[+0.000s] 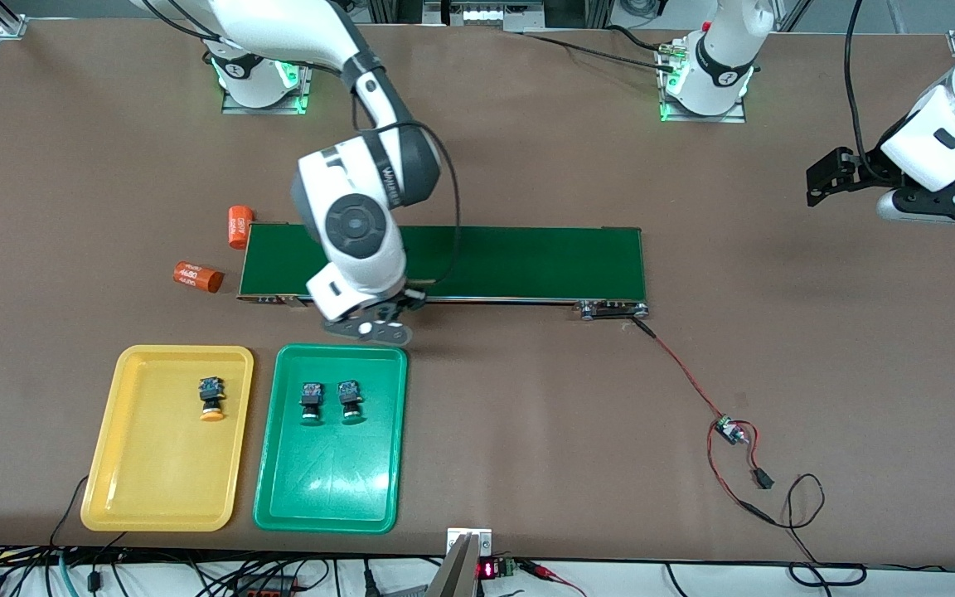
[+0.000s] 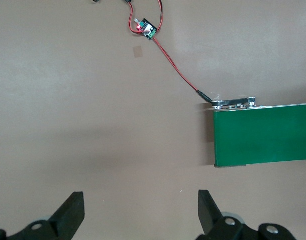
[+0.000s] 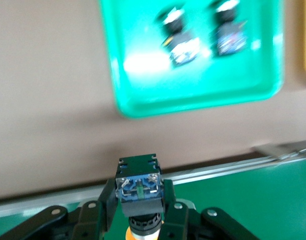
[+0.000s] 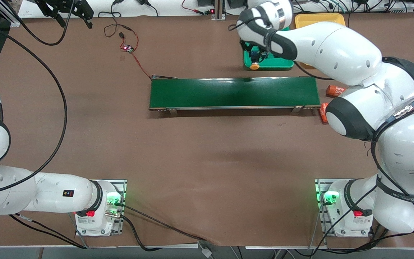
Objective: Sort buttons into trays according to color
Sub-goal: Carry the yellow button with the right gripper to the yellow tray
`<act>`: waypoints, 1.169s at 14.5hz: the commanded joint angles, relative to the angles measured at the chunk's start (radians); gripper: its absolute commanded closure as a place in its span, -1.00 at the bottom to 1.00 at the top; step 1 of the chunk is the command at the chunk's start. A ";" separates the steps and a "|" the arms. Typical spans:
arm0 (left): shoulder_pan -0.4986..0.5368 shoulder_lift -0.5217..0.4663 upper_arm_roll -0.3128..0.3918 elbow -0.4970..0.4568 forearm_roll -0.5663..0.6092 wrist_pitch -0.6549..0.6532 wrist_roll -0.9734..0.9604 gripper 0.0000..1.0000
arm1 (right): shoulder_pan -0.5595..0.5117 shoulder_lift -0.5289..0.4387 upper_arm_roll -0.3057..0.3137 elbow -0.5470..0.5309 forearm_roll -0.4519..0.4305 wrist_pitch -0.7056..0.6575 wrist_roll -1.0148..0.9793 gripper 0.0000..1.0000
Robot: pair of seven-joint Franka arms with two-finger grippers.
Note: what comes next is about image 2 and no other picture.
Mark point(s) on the small speed controller board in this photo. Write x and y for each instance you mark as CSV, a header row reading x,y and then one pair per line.
x,y
147,28

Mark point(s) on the square tan tape patch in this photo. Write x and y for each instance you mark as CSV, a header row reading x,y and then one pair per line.
x,y
137,52

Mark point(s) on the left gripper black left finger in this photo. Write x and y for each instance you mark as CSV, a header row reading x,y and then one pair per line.
x,y
65,222

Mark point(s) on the green belt conveyor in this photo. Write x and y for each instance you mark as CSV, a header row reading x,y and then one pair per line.
x,y
263,135

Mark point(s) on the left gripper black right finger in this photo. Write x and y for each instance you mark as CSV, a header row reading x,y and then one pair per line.
x,y
212,225

